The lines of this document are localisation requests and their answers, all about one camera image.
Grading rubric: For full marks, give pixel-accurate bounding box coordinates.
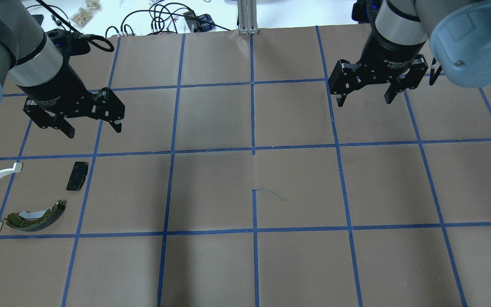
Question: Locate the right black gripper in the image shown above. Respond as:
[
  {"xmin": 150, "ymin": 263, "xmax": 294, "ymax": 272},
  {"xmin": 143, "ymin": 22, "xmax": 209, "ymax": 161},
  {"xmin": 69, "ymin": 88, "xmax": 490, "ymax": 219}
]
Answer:
[{"xmin": 329, "ymin": 32, "xmax": 428, "ymax": 107}]

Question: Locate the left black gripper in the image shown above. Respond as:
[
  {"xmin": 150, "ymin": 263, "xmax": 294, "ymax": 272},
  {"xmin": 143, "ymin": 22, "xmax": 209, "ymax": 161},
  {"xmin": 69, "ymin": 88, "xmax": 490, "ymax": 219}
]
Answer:
[{"xmin": 20, "ymin": 65, "xmax": 125, "ymax": 139}]

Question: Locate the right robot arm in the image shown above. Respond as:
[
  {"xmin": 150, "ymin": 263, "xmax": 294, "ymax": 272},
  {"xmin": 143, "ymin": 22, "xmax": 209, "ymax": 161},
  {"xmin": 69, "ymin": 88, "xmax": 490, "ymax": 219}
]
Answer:
[{"xmin": 329, "ymin": 0, "xmax": 491, "ymax": 107}]

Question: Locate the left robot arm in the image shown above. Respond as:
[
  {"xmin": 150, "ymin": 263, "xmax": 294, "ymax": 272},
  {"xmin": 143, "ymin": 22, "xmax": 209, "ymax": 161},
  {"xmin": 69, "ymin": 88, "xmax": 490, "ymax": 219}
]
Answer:
[{"xmin": 0, "ymin": 0, "xmax": 125, "ymax": 139}]

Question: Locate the black brake pad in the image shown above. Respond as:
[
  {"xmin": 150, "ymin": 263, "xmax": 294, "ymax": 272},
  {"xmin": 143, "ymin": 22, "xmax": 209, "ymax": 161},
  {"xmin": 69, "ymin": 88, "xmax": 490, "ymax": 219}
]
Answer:
[{"xmin": 66, "ymin": 161, "xmax": 89, "ymax": 191}]

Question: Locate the bag of wooden pieces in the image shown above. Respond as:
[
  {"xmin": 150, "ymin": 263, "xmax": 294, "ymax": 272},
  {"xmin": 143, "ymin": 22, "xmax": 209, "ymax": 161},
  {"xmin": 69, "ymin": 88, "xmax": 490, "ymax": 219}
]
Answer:
[{"xmin": 71, "ymin": 0, "xmax": 102, "ymax": 29}]

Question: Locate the olive brake shoe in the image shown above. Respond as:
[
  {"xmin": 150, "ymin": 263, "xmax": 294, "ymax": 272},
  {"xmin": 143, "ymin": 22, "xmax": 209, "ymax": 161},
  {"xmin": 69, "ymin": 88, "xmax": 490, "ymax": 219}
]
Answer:
[{"xmin": 4, "ymin": 200, "xmax": 66, "ymax": 232}]

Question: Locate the black cable bundle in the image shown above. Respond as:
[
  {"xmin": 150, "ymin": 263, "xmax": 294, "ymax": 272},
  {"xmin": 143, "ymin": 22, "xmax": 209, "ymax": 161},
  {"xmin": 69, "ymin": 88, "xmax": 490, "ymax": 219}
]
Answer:
[{"xmin": 105, "ymin": 0, "xmax": 233, "ymax": 39}]

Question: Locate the aluminium frame post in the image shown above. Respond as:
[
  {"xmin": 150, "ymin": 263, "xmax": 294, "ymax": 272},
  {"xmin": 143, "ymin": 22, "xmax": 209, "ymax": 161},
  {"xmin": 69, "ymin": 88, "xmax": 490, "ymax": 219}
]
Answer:
[{"xmin": 236, "ymin": 0, "xmax": 259, "ymax": 35}]

